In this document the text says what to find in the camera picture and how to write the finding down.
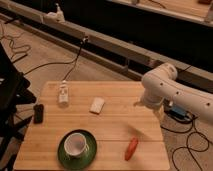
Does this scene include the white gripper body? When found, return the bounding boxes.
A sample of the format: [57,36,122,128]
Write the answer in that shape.
[133,94,166,122]

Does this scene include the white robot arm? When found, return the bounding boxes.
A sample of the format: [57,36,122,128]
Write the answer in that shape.
[140,63,213,124]

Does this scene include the white sponge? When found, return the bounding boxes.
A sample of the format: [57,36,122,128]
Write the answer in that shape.
[90,97,105,114]

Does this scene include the blue box on floor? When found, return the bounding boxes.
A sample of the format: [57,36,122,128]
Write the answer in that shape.
[169,105,188,120]

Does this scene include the white power strip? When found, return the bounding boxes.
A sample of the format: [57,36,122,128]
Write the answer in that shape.
[58,80,69,105]

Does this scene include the white cup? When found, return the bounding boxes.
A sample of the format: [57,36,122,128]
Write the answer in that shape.
[64,133,88,158]

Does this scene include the green saucer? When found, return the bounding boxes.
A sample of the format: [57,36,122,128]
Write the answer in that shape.
[57,129,97,171]

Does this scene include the small black device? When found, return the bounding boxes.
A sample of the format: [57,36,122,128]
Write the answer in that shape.
[34,104,44,124]

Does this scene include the black chair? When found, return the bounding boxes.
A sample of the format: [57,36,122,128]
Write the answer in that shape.
[0,43,36,161]

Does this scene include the black floor cables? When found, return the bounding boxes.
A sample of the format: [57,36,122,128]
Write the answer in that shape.
[160,113,213,171]

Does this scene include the black power cable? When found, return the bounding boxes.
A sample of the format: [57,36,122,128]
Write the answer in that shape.
[23,35,90,82]

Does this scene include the grey metal rail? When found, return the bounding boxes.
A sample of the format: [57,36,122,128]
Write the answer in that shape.
[0,0,213,93]

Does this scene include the white object on rail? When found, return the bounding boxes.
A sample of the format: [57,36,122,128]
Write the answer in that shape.
[46,3,65,22]

